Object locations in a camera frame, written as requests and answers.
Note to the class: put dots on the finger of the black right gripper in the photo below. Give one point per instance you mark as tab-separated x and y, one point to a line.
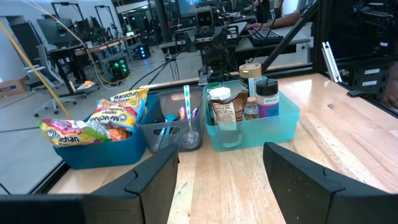
233	35
183	41

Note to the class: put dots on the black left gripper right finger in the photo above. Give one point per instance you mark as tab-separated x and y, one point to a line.
326	202

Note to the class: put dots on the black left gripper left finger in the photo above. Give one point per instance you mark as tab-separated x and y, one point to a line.
109	205

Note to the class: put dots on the tan lid spice jar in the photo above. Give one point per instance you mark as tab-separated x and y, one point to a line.
250	71

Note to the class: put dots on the green lid herb jar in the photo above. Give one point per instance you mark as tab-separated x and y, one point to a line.
214	85

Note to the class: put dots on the white lid seasoning jar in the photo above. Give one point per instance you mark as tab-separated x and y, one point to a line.
220	95

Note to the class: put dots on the brown taco seasoning packet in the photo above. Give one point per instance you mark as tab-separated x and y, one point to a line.
236	107

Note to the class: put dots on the orange ramen packet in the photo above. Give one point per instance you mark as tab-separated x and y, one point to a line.
119	134

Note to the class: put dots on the black lid purple label jar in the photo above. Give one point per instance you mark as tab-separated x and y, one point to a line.
267	99

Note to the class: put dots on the small cork lid jar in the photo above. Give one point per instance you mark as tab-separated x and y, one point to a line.
251	110

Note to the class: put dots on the teal plastic spoon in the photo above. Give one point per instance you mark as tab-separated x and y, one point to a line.
171	118

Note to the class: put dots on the red white ramen packet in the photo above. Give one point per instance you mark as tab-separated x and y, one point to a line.
66	133

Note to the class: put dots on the dark metal spoon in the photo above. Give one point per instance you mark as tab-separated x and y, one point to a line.
160	135

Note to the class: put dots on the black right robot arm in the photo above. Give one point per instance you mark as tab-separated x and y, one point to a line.
216	62

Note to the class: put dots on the person's forearm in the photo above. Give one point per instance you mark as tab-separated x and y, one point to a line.
392	87
280	21

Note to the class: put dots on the backlit keyboard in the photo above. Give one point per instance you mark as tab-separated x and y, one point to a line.
264	36

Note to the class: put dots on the computer tower blue lights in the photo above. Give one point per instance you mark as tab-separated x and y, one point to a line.
144	51

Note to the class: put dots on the person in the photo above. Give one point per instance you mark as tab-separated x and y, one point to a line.
270	7

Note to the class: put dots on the blue plastic bin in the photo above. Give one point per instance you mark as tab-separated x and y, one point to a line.
102	154

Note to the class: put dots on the computer tower green lights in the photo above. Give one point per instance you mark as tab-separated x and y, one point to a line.
119	68

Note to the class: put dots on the wooden top workbench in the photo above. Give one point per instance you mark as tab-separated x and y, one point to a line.
93	48

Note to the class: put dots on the grey plastic bin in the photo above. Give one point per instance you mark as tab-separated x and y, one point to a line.
172	130

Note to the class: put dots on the teal translucent plastic bin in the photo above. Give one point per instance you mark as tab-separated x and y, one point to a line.
258	130

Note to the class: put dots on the silver aluminium extrusion bar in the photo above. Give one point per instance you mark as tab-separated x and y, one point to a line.
331	62

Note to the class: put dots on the grey rolling chair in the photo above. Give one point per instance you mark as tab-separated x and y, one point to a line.
46	71

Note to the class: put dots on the cardboard box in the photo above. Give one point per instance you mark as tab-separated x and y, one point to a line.
11	87

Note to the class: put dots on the black wall monitor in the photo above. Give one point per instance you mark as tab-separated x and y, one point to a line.
54	31

